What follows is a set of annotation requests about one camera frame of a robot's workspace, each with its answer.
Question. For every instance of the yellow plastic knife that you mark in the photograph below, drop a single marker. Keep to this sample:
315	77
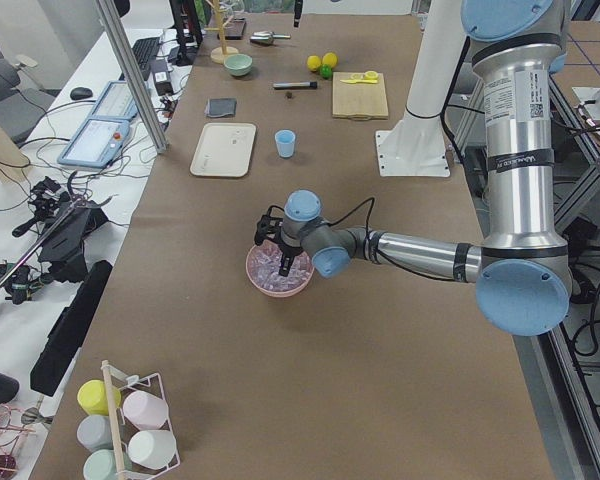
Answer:
359	81

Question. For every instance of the mint cup in rack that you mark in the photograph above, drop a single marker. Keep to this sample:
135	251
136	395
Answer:
100	465

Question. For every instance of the near teach pendant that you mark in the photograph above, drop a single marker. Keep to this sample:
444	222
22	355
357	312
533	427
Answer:
96	143

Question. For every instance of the grey folded cloth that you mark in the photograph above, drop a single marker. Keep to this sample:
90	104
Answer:
220	107

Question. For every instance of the pile of clear ice cubes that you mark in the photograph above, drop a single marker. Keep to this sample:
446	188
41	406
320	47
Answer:
270	270

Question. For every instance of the black bar device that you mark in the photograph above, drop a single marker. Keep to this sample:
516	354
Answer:
68	333

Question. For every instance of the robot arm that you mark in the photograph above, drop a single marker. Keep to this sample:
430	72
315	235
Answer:
520	271

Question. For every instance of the wooden cutting board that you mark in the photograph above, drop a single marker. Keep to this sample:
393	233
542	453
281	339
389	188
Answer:
358	101

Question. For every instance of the lemon slice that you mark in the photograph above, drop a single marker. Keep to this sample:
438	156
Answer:
371	75

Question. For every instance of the wooden mug tree stand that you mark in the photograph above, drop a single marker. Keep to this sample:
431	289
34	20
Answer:
222	16

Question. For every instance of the green lime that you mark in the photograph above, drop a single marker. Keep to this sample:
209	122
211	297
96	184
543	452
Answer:
326	72

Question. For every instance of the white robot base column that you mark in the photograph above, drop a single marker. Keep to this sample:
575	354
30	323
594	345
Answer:
416	144

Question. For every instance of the light blue cup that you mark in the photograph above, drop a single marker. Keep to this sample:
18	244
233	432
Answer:
285	143

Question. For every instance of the black keyboard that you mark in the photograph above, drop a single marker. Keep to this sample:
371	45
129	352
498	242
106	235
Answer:
145	51

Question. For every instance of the cream rabbit tray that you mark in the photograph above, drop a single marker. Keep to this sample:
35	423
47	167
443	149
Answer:
223	150

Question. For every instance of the grey cup in rack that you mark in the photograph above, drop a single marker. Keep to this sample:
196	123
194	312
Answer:
94	433

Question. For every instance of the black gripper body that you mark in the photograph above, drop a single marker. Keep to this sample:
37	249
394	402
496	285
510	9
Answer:
288	250

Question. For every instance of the black glass rack tray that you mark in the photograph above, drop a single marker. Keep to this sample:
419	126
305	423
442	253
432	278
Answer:
234	29

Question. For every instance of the pink cup in rack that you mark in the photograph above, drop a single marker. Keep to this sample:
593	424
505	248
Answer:
145	410

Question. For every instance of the white wire cup rack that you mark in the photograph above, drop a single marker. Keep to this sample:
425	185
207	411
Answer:
118	385

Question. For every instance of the black computer mouse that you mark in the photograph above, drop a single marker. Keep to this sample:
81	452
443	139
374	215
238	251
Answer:
80	93

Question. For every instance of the white cup in rack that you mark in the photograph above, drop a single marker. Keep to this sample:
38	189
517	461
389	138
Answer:
152	449

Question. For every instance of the far teach pendant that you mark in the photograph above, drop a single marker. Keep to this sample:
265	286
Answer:
116	101

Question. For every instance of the steel ice scoop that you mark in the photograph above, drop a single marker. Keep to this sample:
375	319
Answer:
267	38

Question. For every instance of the aluminium frame post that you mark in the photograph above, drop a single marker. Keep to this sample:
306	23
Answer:
118	39

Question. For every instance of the yellow cup in rack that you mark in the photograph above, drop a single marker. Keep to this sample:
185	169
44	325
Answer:
92	399

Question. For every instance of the teach pendant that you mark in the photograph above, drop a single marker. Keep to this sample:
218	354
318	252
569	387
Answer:
116	101
96	143

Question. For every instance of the mint green bowl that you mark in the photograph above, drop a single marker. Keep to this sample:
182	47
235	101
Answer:
238	65

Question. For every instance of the yellow lemon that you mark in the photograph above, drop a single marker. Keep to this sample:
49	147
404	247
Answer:
330	59
313	63

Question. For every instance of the pink bowl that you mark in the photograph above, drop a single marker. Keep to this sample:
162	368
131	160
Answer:
279	287

